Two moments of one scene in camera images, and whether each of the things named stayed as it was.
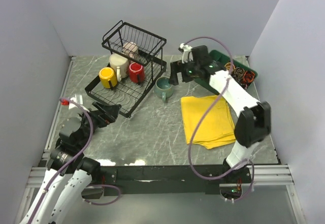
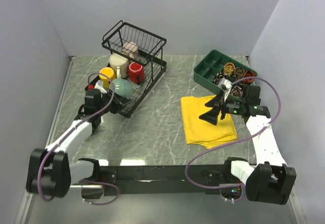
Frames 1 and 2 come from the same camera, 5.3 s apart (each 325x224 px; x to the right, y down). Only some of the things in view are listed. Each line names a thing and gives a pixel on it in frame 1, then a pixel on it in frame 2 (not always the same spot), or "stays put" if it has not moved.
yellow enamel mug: (108, 77) stays put
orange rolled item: (248, 76) stays put
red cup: (136, 72) stays put
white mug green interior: (120, 64) stays put
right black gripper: (176, 67) → (211, 116)
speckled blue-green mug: (163, 88) → (123, 87)
